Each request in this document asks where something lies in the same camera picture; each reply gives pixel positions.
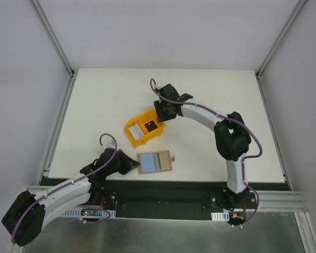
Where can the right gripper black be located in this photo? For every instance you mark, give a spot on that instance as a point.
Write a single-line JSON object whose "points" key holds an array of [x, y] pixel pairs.
{"points": [[160, 112]]}

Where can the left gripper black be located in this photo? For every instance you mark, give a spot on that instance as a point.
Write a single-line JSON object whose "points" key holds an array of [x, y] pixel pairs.
{"points": [[121, 162]]}

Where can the yellow plastic bin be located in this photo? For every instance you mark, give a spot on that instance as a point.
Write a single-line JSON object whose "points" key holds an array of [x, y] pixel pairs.
{"points": [[141, 120]]}

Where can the brown leather card holder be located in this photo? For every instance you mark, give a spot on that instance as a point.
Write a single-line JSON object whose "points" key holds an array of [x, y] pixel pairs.
{"points": [[148, 162]]}

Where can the gold card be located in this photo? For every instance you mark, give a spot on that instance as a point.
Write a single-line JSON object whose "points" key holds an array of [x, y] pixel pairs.
{"points": [[163, 160]]}

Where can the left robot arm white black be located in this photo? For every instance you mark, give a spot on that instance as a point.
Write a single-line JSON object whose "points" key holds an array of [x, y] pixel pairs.
{"points": [[31, 212]]}

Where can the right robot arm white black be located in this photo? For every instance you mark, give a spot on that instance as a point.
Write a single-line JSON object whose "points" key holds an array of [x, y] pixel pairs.
{"points": [[231, 138]]}

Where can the black card in bin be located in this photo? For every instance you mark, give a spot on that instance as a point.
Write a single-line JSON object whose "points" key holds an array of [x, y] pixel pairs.
{"points": [[150, 126]]}

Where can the stack of silver cards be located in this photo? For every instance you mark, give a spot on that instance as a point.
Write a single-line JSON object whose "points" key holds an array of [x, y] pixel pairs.
{"points": [[136, 132]]}

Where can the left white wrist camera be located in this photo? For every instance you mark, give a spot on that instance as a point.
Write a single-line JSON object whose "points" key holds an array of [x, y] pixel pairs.
{"points": [[110, 145]]}

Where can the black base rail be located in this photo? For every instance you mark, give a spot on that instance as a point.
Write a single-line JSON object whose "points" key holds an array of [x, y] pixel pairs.
{"points": [[168, 199]]}

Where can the left white cable duct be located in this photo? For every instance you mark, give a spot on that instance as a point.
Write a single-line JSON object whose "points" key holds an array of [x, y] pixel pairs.
{"points": [[79, 212]]}

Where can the white cable duct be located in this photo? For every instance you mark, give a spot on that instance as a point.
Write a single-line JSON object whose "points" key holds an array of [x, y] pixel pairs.
{"points": [[220, 216], [79, 212]]}

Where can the right white cable duct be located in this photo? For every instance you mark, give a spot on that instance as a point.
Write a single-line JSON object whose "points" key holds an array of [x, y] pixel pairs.
{"points": [[220, 216]]}

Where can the left aluminium frame post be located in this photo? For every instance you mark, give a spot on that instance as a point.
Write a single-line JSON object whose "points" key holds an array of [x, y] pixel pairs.
{"points": [[52, 36]]}

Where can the aluminium frame post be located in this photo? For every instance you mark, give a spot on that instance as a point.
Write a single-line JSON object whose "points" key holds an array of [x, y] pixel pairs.
{"points": [[52, 36], [281, 37]]}

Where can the right aluminium frame post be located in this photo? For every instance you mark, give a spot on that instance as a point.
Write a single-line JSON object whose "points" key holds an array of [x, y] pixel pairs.
{"points": [[281, 37]]}

